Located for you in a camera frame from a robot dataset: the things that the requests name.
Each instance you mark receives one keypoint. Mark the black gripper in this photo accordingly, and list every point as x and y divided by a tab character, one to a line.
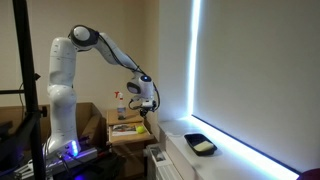
149	106

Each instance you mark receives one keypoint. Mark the black plastic tray bowl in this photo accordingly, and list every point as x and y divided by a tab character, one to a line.
196	138

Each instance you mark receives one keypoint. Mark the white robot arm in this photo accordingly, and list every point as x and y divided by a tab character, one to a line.
61	84

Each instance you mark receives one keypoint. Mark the light wooden nightstand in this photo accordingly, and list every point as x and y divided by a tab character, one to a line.
130	147

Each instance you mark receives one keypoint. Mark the white windowsill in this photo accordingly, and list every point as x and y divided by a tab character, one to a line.
231	161

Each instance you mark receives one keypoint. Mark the spray bottle with red trigger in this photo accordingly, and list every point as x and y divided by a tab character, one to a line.
121	109

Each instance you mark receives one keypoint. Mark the colourful magazine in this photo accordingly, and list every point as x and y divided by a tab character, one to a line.
123	130

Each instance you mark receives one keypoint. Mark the brown leather armchair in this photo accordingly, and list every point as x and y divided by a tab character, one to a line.
91	125

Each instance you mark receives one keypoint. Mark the yellow sponge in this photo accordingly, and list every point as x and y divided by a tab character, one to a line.
203	146

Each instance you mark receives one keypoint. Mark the black tripod stand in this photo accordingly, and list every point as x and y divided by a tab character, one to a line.
29	130

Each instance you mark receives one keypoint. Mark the white roller window blind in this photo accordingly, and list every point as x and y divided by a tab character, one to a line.
258	75

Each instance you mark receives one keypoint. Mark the white wall radiator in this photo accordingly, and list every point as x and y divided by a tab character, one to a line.
159	165

